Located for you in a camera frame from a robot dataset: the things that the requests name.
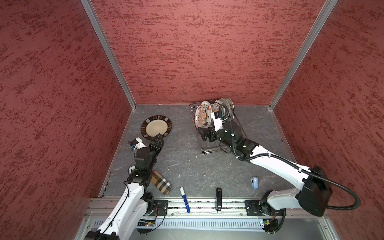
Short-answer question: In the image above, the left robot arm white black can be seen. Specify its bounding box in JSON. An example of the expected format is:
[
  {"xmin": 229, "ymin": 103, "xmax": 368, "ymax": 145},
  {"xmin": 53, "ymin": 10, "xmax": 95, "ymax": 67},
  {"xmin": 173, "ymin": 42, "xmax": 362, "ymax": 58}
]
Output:
[{"xmin": 85, "ymin": 134, "xmax": 164, "ymax": 240}]

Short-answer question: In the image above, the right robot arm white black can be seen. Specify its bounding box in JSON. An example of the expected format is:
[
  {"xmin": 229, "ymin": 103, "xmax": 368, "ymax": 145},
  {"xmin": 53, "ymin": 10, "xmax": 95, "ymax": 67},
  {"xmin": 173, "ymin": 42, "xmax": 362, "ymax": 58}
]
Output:
[{"xmin": 197, "ymin": 122, "xmax": 332, "ymax": 217}]

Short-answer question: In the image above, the orange striped plate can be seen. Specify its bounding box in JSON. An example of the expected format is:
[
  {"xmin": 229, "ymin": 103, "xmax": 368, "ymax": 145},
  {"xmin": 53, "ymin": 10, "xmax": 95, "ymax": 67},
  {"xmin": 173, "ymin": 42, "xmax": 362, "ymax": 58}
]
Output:
[
  {"xmin": 211, "ymin": 103, "xmax": 220, "ymax": 113},
  {"xmin": 194, "ymin": 105, "xmax": 206, "ymax": 128}
]

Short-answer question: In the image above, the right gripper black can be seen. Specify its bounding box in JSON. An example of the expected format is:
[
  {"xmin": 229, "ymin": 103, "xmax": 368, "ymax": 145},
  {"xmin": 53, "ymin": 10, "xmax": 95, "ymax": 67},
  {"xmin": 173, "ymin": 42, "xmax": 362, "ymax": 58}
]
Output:
[{"xmin": 198, "ymin": 121, "xmax": 236, "ymax": 149}]

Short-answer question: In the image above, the red patterned rear plate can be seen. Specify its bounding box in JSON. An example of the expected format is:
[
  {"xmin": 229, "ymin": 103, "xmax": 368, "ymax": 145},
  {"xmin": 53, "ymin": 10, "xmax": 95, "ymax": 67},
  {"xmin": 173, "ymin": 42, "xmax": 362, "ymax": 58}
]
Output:
[{"xmin": 226, "ymin": 98, "xmax": 235, "ymax": 120}]

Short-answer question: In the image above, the left corner aluminium post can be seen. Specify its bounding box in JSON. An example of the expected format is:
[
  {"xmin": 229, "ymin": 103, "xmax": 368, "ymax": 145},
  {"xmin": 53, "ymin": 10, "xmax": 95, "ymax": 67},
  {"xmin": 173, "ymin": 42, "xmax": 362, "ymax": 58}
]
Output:
[{"xmin": 81, "ymin": 0, "xmax": 137, "ymax": 110}]

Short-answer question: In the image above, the right circuit board with wires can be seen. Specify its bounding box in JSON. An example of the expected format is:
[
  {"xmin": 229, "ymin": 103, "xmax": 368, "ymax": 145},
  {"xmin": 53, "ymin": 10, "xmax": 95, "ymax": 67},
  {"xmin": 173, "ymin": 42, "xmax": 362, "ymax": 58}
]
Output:
[{"xmin": 263, "ymin": 219, "xmax": 280, "ymax": 235}]

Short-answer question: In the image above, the wire dish rack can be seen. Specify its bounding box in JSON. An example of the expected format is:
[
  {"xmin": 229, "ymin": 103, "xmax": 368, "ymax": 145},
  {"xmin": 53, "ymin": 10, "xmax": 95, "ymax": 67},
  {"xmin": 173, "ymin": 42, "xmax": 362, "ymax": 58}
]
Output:
[{"xmin": 188, "ymin": 100, "xmax": 249, "ymax": 156}]

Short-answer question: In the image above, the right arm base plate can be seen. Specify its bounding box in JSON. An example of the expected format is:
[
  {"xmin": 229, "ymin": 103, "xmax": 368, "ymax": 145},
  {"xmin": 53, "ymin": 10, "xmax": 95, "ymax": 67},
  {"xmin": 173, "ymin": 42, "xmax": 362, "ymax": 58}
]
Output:
[{"xmin": 245, "ymin": 200, "xmax": 284, "ymax": 217}]

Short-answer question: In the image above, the orange striped front plate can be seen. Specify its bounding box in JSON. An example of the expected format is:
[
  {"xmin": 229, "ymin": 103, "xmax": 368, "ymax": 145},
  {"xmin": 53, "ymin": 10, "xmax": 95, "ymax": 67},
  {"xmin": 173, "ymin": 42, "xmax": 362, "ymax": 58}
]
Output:
[{"xmin": 194, "ymin": 105, "xmax": 206, "ymax": 128}]

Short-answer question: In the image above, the blue white marker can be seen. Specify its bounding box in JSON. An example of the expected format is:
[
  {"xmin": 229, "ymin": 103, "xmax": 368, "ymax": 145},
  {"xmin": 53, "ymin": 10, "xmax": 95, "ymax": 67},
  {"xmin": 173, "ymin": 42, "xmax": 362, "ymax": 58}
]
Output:
[{"xmin": 180, "ymin": 187, "xmax": 191, "ymax": 213}]

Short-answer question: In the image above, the green alarm clock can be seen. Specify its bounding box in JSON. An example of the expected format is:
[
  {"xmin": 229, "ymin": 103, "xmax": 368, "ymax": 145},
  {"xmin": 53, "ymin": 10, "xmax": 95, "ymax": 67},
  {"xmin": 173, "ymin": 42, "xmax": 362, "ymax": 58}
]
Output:
[{"xmin": 129, "ymin": 166, "xmax": 136, "ymax": 175}]

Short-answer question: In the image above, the watermelon pattern white plate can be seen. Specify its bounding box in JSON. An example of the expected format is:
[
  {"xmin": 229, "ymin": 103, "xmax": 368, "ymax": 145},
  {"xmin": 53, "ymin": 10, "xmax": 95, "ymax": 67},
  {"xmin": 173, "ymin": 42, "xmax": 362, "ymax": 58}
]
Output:
[{"xmin": 201, "ymin": 101, "xmax": 212, "ymax": 123}]

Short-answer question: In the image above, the plaid glasses case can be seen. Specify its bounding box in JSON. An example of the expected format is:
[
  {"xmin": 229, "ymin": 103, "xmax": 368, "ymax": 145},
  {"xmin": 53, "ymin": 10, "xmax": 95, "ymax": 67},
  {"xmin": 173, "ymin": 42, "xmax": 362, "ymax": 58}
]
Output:
[{"xmin": 151, "ymin": 170, "xmax": 172, "ymax": 195}]

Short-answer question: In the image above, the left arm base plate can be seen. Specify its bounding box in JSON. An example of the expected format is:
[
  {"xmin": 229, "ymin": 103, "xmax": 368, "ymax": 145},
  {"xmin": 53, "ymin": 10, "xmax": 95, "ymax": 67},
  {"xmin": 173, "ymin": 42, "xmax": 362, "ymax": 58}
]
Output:
[{"xmin": 144, "ymin": 199, "xmax": 169, "ymax": 217}]

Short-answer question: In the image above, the right corner aluminium post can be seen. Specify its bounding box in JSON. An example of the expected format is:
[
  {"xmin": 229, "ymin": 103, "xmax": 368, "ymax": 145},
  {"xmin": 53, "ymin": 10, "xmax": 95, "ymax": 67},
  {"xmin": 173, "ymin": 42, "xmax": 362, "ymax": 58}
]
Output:
[{"xmin": 269, "ymin": 0, "xmax": 338, "ymax": 112}]

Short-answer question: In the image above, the corner aluminium post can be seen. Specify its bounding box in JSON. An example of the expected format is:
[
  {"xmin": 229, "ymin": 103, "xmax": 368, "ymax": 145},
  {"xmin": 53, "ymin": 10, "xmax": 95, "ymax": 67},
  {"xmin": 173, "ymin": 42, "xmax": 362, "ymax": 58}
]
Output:
[
  {"xmin": 269, "ymin": 0, "xmax": 338, "ymax": 112},
  {"xmin": 81, "ymin": 0, "xmax": 137, "ymax": 110}
]

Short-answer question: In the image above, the black remote stick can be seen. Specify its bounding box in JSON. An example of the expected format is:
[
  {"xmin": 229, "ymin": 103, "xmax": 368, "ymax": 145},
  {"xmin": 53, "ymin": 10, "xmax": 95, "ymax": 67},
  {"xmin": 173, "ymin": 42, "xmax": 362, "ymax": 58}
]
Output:
[{"xmin": 215, "ymin": 188, "xmax": 223, "ymax": 212}]

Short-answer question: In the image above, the aluminium front rail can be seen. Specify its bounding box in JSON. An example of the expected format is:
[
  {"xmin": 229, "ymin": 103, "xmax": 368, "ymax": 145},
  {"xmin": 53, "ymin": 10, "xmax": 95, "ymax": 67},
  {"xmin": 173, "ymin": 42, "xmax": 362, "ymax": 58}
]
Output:
[{"xmin": 85, "ymin": 197, "xmax": 267, "ymax": 219}]

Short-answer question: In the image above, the left circuit board with wires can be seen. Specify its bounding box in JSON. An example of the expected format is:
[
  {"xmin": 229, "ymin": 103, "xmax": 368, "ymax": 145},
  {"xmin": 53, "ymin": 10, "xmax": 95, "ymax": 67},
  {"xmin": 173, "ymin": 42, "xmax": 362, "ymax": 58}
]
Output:
[{"xmin": 136, "ymin": 219, "xmax": 157, "ymax": 235}]

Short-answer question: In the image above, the circuit board with wires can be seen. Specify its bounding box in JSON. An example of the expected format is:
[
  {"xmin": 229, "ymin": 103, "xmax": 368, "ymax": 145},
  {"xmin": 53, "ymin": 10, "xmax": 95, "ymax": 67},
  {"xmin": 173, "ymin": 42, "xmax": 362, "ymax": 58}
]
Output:
[
  {"xmin": 263, "ymin": 219, "xmax": 280, "ymax": 235},
  {"xmin": 136, "ymin": 219, "xmax": 157, "ymax": 235}
]

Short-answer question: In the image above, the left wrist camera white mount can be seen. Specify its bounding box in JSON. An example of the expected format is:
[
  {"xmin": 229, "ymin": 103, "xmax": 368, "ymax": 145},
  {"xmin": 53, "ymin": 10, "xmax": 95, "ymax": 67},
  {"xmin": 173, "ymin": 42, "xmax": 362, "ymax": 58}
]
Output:
[{"xmin": 129, "ymin": 138, "xmax": 147, "ymax": 151}]

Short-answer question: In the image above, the plain cream white plate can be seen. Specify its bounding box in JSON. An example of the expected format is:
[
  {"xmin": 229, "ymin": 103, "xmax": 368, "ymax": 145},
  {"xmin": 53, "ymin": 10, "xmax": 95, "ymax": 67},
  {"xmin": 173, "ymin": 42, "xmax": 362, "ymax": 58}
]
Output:
[{"xmin": 220, "ymin": 98, "xmax": 231, "ymax": 114}]

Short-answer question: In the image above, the light blue small bottle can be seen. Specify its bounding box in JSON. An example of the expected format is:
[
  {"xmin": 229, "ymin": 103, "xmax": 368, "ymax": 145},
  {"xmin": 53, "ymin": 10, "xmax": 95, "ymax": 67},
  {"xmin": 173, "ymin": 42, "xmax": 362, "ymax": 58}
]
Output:
[{"xmin": 251, "ymin": 177, "xmax": 259, "ymax": 190}]

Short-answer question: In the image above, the black corrugated cable hose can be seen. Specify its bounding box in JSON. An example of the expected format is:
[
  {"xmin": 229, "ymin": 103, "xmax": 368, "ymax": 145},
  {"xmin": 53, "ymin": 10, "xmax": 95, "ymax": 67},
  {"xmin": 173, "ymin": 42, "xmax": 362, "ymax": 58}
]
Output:
[{"xmin": 218, "ymin": 103, "xmax": 362, "ymax": 211}]

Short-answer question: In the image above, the dark striped rim plate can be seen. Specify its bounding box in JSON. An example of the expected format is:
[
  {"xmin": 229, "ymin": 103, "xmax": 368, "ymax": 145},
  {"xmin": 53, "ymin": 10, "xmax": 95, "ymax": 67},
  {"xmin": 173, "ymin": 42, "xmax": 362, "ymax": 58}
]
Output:
[{"xmin": 140, "ymin": 115, "xmax": 173, "ymax": 140}]

